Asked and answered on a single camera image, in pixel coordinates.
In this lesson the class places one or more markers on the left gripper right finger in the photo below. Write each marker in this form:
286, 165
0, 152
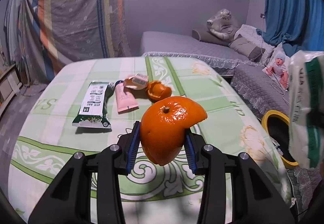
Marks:
254, 198

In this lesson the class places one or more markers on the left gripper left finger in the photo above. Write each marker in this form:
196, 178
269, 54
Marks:
67, 198

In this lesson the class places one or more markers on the green white snack packet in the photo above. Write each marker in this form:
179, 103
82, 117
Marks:
93, 112

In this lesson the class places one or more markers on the white green tissue pack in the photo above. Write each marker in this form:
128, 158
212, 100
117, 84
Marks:
306, 108

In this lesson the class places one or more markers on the large orange peel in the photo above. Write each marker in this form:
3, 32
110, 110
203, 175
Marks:
163, 127

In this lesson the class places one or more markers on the small orange peel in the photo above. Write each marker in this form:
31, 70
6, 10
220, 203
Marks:
156, 91

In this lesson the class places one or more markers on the yellow rim trash bin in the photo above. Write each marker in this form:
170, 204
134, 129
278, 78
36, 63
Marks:
276, 124

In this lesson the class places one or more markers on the green floral table cloth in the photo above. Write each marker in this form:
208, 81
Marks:
150, 193

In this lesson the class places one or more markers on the grey sofa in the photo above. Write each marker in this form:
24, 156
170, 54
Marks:
255, 87

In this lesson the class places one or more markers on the pink cream tube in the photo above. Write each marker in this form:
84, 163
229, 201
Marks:
125, 101

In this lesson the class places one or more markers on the low white tv cabinet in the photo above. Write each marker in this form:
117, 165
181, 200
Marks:
9, 87

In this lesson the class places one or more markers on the small pink box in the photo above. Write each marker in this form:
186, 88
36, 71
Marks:
136, 82

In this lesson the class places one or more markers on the grey brown pillow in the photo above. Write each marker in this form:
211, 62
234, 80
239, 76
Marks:
244, 47

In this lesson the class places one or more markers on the dark grey sofa cushion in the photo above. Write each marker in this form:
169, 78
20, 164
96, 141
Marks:
203, 35

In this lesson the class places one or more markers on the tiger plush toy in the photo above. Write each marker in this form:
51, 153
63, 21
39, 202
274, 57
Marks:
223, 25

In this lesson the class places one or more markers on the blue curtain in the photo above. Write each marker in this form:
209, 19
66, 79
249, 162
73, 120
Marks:
296, 24

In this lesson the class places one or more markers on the striped grey hanging sheet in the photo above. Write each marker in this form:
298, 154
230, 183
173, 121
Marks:
43, 36

